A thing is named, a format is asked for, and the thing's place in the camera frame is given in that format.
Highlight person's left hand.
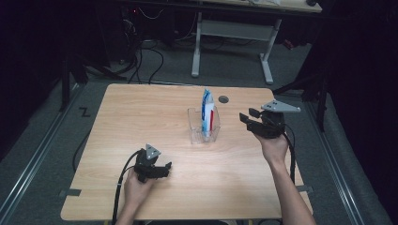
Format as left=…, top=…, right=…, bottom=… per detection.
left=123, top=168, right=157, bottom=208

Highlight black floor cables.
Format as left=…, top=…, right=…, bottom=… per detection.
left=120, top=6, right=195, bottom=85

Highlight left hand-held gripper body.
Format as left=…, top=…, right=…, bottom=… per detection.
left=133, top=143, right=162, bottom=184

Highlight blue white toothpaste tube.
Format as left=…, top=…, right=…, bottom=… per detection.
left=200, top=88, right=216, bottom=139

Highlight black metal stand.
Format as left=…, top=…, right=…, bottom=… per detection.
left=58, top=52, right=128, bottom=113
left=271, top=62, right=332, bottom=132

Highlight metal floor rail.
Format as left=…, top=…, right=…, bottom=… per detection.
left=304, top=101, right=367, bottom=225
left=0, top=82, right=83, bottom=218

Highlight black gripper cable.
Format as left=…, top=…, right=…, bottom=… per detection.
left=111, top=150, right=142, bottom=225
left=283, top=124, right=297, bottom=186

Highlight desk with white metal legs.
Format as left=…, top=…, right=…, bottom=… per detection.
left=130, top=0, right=323, bottom=85

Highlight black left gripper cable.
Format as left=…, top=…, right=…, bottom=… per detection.
left=111, top=150, right=142, bottom=225

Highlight thin black floor cable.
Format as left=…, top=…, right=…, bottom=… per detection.
left=71, top=130, right=92, bottom=173

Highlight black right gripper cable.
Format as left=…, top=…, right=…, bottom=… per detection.
left=283, top=124, right=297, bottom=186

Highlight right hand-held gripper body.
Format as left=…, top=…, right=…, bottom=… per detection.
left=250, top=99, right=301, bottom=140

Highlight clear plastic box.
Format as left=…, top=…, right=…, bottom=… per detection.
left=187, top=106, right=222, bottom=145

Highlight person's right hand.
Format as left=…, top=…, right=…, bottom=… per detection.
left=253, top=132, right=289, bottom=167

